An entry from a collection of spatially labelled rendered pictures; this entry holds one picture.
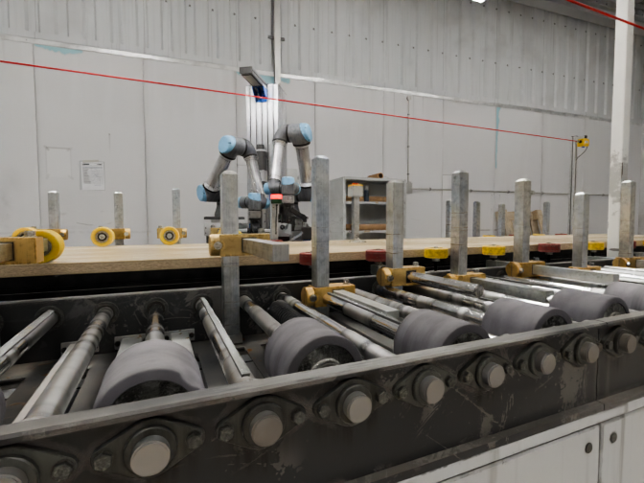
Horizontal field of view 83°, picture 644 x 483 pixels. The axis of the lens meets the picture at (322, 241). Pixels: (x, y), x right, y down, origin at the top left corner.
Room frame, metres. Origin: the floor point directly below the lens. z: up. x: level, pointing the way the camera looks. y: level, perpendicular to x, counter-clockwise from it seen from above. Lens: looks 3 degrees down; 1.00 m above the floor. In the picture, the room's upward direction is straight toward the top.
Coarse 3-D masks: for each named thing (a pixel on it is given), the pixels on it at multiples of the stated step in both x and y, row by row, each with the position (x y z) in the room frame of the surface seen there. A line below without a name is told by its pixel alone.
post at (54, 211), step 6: (48, 192) 1.60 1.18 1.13; (54, 192) 1.60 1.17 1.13; (48, 198) 1.59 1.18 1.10; (54, 198) 1.60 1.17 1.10; (48, 204) 1.59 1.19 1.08; (54, 204) 1.60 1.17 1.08; (48, 210) 1.59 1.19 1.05; (54, 210) 1.60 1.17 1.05; (54, 216) 1.60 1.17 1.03; (54, 222) 1.60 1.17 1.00; (54, 228) 1.60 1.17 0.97
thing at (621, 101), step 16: (624, 0) 1.66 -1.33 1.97; (624, 16) 1.65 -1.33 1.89; (624, 32) 1.65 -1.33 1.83; (624, 48) 1.65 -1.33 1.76; (624, 64) 1.65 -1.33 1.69; (624, 80) 1.65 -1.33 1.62; (624, 96) 1.64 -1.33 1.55; (624, 112) 1.64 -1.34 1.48; (624, 128) 1.64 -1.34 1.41; (624, 144) 1.65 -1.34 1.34; (624, 160) 1.65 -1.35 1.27; (624, 176) 1.65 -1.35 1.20; (608, 224) 1.69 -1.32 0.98; (608, 240) 1.68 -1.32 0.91; (608, 256) 1.68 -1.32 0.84
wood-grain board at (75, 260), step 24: (384, 240) 1.98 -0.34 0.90; (408, 240) 1.98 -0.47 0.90; (432, 240) 1.97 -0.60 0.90; (480, 240) 1.96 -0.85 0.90; (504, 240) 1.96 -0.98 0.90; (552, 240) 1.95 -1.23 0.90; (600, 240) 1.93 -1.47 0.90; (24, 264) 0.85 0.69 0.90; (48, 264) 0.86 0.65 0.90; (72, 264) 0.88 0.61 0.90; (96, 264) 0.90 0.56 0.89; (120, 264) 0.93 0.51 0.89; (144, 264) 0.95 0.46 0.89; (168, 264) 0.97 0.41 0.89; (192, 264) 0.99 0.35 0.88; (216, 264) 1.02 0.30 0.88; (240, 264) 1.05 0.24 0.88
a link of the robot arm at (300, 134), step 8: (288, 128) 2.35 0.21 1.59; (296, 128) 2.34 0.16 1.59; (304, 128) 2.33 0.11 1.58; (288, 136) 2.36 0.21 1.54; (296, 136) 2.35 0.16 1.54; (304, 136) 2.34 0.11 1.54; (296, 144) 2.38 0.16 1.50; (304, 144) 2.38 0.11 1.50; (296, 152) 2.44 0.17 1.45; (304, 152) 2.41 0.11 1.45; (304, 160) 2.44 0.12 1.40; (304, 168) 2.46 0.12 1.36; (304, 176) 2.49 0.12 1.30; (304, 184) 2.51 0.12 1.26; (304, 192) 2.53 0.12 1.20; (304, 200) 2.58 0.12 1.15
